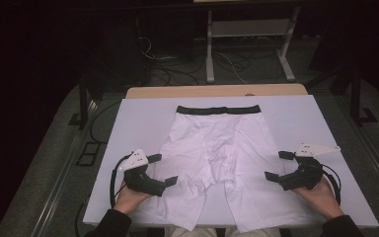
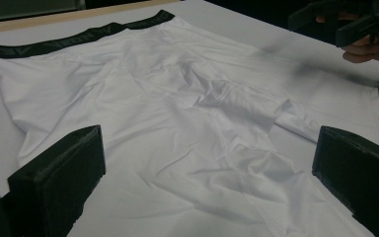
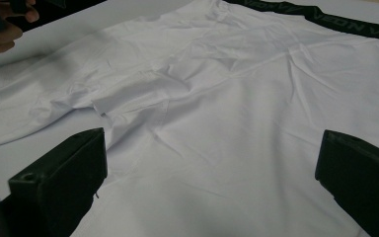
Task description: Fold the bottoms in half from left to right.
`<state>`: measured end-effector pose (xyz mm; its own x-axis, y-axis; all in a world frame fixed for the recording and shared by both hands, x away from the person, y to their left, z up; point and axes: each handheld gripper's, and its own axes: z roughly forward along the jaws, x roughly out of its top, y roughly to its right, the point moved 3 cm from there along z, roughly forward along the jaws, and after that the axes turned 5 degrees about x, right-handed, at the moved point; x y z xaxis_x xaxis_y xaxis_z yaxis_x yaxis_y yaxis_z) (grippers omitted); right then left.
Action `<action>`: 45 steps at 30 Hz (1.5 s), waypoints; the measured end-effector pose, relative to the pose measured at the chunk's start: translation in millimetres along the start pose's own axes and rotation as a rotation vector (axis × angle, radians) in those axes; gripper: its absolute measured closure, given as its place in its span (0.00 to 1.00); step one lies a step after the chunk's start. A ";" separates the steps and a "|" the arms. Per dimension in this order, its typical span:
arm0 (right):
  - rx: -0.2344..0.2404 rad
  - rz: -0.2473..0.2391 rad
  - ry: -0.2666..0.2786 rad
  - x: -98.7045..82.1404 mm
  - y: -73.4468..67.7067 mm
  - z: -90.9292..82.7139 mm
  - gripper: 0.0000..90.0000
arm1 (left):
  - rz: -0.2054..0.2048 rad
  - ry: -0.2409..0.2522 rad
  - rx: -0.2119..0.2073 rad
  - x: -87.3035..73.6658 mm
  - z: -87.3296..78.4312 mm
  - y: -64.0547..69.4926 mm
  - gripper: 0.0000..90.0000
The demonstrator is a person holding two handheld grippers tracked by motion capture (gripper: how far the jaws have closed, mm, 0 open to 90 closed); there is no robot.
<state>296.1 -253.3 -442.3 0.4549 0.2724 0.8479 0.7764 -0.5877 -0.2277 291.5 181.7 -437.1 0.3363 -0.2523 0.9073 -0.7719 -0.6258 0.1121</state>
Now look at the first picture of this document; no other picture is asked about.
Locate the black metal stand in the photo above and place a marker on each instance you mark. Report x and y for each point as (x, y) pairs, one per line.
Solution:
(355, 98)
(83, 105)

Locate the white metal stand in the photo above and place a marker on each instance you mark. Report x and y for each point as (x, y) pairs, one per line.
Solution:
(250, 28)

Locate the person's left hand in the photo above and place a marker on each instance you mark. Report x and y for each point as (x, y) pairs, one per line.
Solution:
(128, 200)

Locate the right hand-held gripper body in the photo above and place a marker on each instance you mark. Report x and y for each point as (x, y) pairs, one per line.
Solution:
(306, 176)

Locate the wooden table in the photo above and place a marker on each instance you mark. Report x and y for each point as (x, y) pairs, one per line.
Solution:
(177, 90)

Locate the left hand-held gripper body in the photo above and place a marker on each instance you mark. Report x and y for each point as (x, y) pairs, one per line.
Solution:
(141, 181)

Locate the white shorts with black waistband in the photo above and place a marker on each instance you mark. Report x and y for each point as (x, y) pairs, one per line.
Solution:
(217, 148)

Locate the person's right hand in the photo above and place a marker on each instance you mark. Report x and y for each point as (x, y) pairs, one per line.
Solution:
(324, 199)

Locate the white board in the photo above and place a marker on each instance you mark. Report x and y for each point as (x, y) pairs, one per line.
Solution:
(138, 125)

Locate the dark table grommet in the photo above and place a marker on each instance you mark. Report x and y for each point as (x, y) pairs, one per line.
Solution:
(249, 94)

